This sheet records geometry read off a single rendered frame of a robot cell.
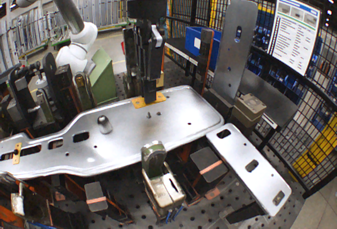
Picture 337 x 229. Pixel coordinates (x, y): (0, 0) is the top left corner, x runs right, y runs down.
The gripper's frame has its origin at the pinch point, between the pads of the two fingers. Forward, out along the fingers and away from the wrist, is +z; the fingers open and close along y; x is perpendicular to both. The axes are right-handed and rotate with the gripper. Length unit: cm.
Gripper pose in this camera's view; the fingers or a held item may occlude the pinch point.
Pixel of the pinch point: (148, 86)
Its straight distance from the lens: 36.0
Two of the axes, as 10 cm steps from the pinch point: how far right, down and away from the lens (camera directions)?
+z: -0.4, 7.8, 6.3
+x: 8.9, -2.6, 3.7
